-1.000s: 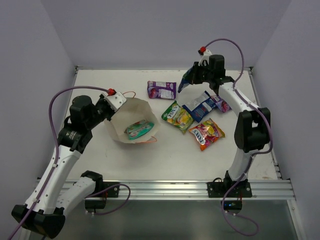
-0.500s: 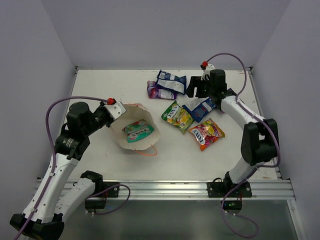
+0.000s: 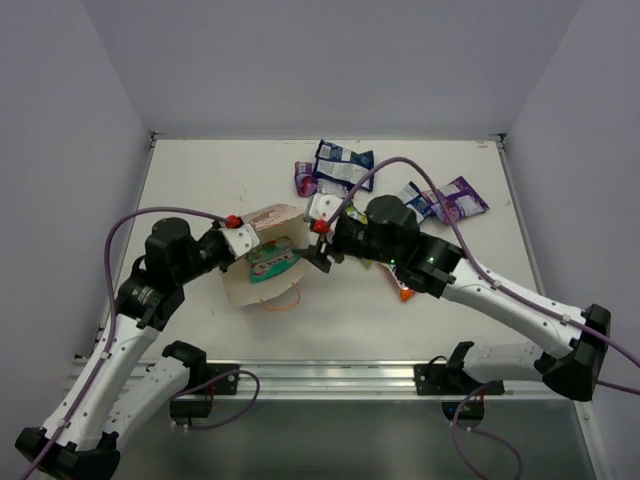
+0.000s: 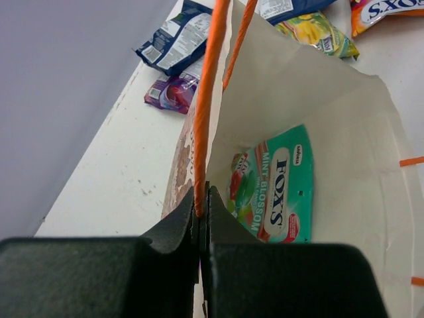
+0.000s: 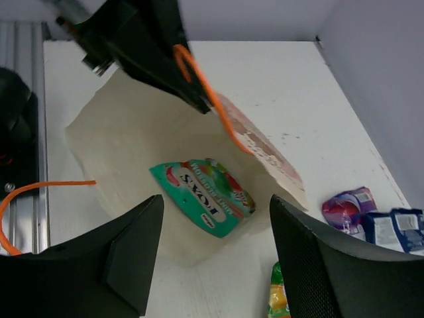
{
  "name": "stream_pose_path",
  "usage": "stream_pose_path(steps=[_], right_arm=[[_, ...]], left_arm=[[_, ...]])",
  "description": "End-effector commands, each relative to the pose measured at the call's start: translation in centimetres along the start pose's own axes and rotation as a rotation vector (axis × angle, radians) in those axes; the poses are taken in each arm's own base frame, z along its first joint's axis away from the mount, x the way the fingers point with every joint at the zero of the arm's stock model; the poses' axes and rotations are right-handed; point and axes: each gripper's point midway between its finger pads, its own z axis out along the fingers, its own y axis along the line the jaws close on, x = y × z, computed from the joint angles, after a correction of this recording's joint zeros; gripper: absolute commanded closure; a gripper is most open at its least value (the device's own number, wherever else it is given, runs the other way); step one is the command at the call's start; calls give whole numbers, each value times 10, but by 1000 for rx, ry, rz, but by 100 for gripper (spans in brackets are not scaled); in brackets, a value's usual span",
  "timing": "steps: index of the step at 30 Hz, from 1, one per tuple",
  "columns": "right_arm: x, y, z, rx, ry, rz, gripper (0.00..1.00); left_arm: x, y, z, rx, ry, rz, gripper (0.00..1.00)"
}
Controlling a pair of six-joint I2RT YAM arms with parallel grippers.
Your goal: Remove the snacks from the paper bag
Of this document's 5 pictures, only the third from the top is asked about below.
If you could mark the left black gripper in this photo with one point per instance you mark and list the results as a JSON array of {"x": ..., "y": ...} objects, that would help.
[{"x": 215, "y": 247}]

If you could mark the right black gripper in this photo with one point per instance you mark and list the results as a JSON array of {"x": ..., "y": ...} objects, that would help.
[{"x": 318, "y": 254}]

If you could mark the green snack packet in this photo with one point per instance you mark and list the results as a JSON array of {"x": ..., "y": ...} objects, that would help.
[{"x": 271, "y": 259}]

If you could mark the white paper bag orange handles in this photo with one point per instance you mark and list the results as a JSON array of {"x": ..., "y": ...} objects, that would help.
[{"x": 280, "y": 292}]

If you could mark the yellow green candy packet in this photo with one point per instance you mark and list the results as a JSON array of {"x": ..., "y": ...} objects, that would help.
[{"x": 353, "y": 212}]

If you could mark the purple blue snack bar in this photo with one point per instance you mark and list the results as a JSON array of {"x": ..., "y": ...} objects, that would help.
[{"x": 307, "y": 185}]

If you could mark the dark blue crisps bag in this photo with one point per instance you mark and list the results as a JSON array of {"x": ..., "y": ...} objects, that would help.
[{"x": 341, "y": 165}]

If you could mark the orange fruit candy packet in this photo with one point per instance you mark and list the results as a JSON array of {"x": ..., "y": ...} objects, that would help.
[{"x": 404, "y": 292}]

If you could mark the blue white chips bag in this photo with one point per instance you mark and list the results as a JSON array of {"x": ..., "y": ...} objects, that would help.
[{"x": 412, "y": 198}]

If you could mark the pink snack packet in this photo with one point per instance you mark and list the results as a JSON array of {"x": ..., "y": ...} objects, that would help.
[{"x": 455, "y": 201}]

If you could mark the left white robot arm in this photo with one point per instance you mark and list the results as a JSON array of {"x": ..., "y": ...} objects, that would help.
[{"x": 84, "y": 437}]

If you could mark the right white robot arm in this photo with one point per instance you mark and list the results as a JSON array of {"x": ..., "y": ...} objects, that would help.
[{"x": 564, "y": 346}]

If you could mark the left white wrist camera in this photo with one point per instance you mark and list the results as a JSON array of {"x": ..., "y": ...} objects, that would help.
[{"x": 241, "y": 240}]

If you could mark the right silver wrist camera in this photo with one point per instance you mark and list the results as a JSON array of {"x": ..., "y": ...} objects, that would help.
[{"x": 322, "y": 212}]

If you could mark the aluminium front rail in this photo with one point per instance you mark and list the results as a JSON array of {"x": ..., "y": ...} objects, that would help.
[{"x": 328, "y": 380}]

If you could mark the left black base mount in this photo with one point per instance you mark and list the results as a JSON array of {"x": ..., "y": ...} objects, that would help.
[{"x": 199, "y": 404}]

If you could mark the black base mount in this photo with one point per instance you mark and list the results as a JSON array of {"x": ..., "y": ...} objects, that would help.
[
  {"x": 199, "y": 404},
  {"x": 434, "y": 378}
]

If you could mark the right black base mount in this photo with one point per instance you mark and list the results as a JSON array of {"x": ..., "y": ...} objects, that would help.
[{"x": 434, "y": 378}]

